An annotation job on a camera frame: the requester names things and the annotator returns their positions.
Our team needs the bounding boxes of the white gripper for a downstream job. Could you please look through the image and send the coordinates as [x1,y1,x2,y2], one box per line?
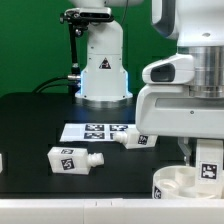
[135,85,224,166]

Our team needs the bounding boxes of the white front wall bar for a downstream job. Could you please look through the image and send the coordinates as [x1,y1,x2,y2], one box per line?
[0,199,224,224]

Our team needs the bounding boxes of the white left wall block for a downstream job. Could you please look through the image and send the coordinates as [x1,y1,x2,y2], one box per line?
[0,153,3,174]

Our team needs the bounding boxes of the black cables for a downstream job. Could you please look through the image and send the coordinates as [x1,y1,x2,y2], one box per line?
[31,76,73,94]

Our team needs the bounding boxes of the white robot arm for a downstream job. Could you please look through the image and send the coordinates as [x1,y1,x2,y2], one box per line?
[135,0,224,163]

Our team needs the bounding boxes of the white marker sheet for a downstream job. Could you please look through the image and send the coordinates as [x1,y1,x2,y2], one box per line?
[60,123,135,142]

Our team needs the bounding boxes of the black camera on stand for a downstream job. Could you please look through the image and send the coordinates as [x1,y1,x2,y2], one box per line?
[60,8,114,93]

